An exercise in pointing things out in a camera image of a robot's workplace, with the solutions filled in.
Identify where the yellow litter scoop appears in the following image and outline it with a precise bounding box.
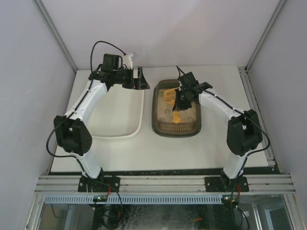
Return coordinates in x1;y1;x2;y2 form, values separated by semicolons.
163;87;181;124

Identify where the grey litter box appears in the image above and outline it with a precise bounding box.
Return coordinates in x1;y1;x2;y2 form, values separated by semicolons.
152;80;201;138

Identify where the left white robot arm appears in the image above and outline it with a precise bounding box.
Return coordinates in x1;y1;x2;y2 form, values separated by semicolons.
53;65;150;179

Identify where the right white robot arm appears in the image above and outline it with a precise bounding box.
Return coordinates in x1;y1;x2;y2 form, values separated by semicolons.
173;82;263;188

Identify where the grey litter clump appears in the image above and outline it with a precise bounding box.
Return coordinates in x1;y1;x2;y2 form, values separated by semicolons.
188;117;194;123
164;109;170;115

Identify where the white plastic tray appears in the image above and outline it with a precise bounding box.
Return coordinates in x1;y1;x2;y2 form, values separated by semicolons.
87;85;144;139

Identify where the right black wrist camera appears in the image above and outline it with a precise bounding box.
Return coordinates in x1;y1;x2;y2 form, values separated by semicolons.
178;72;199;89

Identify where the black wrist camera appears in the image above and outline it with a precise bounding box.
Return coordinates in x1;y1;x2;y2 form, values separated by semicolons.
178;72;199;89
102;54;122;71

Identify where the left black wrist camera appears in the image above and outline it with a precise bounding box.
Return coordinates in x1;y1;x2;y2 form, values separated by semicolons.
102;54;122;71

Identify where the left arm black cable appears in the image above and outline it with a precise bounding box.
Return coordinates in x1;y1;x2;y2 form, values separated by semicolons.
90;40;127;72

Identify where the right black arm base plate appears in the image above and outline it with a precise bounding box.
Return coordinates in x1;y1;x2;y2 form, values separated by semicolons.
204;176;249;192

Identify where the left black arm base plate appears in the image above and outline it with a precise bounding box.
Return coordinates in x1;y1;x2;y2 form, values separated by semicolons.
78;176;120;193

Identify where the aluminium front rail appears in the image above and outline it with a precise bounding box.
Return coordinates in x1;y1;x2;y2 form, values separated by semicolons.
35;174;295;195

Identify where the grey slotted cable duct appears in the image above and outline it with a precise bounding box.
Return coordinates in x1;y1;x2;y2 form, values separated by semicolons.
45;195;223;205

